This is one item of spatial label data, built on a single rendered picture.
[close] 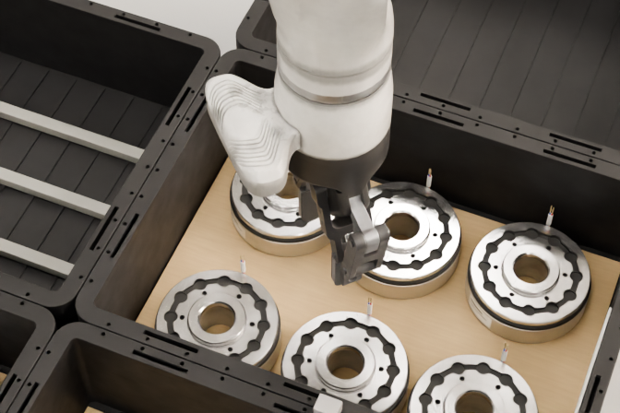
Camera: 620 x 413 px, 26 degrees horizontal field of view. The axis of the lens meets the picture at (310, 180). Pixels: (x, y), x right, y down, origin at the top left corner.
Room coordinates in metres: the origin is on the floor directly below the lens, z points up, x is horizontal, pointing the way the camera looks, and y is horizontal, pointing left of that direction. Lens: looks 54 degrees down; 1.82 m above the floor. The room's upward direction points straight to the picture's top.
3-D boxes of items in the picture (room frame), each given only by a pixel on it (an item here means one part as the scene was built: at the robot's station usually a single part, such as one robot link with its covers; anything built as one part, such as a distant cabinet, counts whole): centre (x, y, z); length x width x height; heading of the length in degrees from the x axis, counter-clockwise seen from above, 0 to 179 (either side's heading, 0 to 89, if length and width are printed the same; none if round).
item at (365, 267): (0.50, -0.03, 1.02); 0.03 x 0.01 x 0.05; 23
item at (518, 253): (0.60, -0.19, 0.86); 0.05 x 0.05 x 0.01
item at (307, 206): (0.57, 0.00, 1.01); 0.02 x 0.01 x 0.04; 113
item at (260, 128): (0.54, 0.00, 1.18); 0.11 x 0.09 x 0.06; 113
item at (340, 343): (0.51, -0.03, 0.86); 0.05 x 0.05 x 0.01
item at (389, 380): (0.51, -0.03, 0.86); 0.10 x 0.10 x 0.01
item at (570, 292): (0.60, -0.19, 0.86); 0.10 x 0.10 x 0.01
